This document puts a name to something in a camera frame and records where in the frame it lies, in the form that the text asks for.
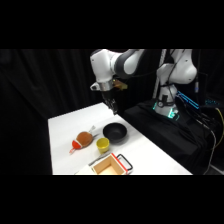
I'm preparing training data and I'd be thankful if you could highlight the brown potato with red net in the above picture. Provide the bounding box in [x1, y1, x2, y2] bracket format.
[68, 125, 97, 155]

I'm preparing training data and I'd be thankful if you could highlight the yellow cup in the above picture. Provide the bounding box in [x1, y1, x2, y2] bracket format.
[96, 137, 111, 155]

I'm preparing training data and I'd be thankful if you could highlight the black curtain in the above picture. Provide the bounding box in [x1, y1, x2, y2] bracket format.
[0, 49, 224, 176]

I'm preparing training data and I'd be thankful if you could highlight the wooden box with red handle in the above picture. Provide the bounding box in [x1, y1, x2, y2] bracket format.
[91, 152, 134, 176]

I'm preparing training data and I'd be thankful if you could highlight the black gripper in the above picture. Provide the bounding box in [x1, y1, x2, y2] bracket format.
[101, 89, 119, 116]

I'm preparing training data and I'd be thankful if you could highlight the yellow cable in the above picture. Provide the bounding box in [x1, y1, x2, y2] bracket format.
[211, 106, 224, 149]

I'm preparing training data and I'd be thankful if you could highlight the black bowl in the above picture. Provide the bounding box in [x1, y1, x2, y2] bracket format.
[102, 122, 129, 144]

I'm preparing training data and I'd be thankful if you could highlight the grey cable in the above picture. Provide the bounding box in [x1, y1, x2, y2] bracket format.
[199, 119, 218, 174]

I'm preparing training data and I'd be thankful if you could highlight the blue lit controller device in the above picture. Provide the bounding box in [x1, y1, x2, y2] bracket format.
[176, 90, 202, 111]

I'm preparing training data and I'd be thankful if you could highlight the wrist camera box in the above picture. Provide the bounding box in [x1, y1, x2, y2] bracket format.
[113, 78, 129, 91]

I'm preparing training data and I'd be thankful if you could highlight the black cloth covered stand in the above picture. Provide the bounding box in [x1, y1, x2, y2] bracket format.
[121, 99, 215, 176]

